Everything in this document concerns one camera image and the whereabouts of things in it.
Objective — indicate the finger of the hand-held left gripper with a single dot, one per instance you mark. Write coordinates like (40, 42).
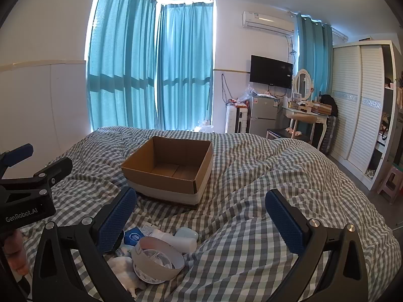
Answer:
(19, 152)
(56, 168)

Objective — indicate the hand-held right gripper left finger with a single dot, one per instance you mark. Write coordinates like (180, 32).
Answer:
(116, 223)

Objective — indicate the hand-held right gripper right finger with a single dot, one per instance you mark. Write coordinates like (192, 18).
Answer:
(283, 220)

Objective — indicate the round white lidded container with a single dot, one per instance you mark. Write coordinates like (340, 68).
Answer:
(157, 254)

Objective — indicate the small white bottle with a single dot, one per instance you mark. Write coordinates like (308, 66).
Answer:
(165, 240)

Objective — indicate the pale blue earbuds case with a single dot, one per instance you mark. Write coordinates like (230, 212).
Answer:
(188, 235)

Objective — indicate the brown cardboard box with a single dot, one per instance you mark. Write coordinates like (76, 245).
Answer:
(170, 154)

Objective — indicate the person's left hand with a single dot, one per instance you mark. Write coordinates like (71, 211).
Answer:
(14, 251)

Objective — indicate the small blue packet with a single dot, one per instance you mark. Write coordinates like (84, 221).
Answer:
(133, 236)

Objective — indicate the white crumpled plastic bag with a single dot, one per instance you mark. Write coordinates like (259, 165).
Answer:
(124, 270)

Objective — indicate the grey checked blanket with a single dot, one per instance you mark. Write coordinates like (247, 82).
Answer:
(252, 170)

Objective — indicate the black bench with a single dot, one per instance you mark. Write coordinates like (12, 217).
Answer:
(278, 133)

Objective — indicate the beige wooden chair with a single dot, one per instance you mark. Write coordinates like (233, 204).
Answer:
(302, 119)

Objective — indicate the small grey fridge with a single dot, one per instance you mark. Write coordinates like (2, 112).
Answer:
(263, 116)

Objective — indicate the white dressing table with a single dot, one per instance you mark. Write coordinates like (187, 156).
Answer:
(318, 118)

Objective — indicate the white and black suitcase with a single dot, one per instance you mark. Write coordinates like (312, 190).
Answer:
(243, 119)

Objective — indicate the pink plastic stool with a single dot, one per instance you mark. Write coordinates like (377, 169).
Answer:
(388, 182)

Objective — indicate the clear plastic bag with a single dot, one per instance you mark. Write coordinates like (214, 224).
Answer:
(204, 127)
(248, 96)

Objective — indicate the black bag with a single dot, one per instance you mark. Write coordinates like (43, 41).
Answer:
(329, 103)

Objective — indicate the wide teal curtain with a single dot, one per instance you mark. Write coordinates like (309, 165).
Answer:
(119, 53)

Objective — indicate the oval white vanity mirror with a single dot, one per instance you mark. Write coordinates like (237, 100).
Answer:
(303, 83)

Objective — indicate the white slatted wardrobe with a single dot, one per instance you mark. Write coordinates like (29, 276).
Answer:
(355, 100)

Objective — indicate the medium teal curtain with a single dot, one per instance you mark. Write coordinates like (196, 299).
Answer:
(185, 63)

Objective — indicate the narrow teal curtain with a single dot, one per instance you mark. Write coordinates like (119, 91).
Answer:
(314, 56)

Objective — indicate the white air conditioner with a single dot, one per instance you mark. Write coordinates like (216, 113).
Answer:
(267, 22)

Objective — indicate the black wall television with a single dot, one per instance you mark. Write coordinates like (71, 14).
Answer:
(270, 71)

